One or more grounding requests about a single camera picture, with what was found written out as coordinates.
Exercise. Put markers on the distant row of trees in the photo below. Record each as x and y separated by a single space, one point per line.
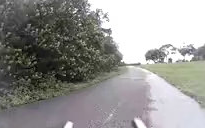
155 55

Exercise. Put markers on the dense leafy bushes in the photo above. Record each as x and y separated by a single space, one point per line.
56 43

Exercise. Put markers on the grey asphalt path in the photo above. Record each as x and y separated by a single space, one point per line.
123 96

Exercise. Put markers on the sloping green grass field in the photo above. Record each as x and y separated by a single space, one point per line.
190 76

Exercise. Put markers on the grass verge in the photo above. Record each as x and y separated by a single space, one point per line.
30 94

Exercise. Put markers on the robot's own part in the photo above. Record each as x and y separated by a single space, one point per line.
139 123
68 125

